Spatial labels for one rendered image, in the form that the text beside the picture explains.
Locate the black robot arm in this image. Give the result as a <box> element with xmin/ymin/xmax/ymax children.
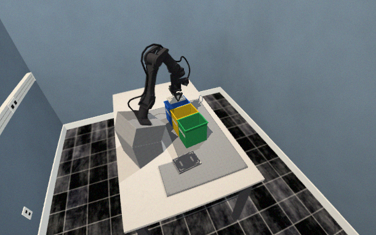
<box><xmin>134</xmin><ymin>46</ymin><xmax>189</xmax><ymax>125</ymax></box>

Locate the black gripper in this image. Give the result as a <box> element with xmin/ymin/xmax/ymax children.
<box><xmin>169</xmin><ymin>82</ymin><xmax>183</xmax><ymax>102</ymax></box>

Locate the yellow open bin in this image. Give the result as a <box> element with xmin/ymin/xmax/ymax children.
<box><xmin>170</xmin><ymin>103</ymin><xmax>199</xmax><ymax>136</ymax></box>

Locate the blue bin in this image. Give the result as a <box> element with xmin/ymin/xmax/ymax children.
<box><xmin>164</xmin><ymin>96</ymin><xmax>190</xmax><ymax>126</ymax></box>

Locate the white well plate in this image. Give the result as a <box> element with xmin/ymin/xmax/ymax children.
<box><xmin>167</xmin><ymin>95</ymin><xmax>186</xmax><ymax>104</ymax></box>

